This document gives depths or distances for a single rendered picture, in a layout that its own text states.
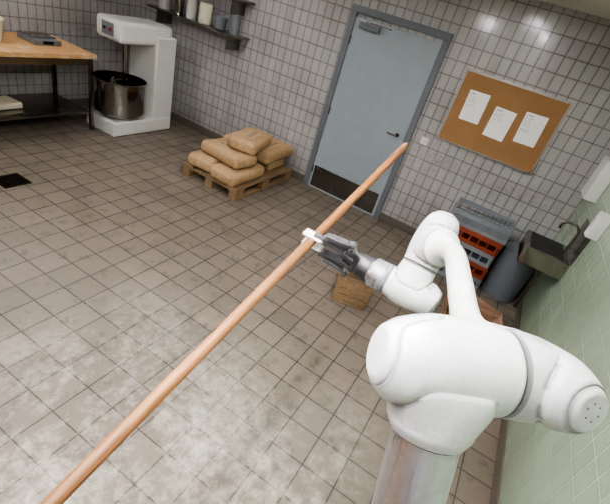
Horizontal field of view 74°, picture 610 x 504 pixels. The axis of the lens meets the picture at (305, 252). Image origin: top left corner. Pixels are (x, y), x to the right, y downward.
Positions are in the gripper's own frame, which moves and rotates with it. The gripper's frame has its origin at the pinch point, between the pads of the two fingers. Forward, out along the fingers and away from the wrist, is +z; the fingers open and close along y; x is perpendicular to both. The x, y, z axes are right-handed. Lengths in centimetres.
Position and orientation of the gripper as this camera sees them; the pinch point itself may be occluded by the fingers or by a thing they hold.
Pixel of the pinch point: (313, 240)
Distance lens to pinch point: 126.3
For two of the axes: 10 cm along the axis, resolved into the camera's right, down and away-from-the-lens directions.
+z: -8.4, -4.5, 3.1
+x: 5.3, -5.4, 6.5
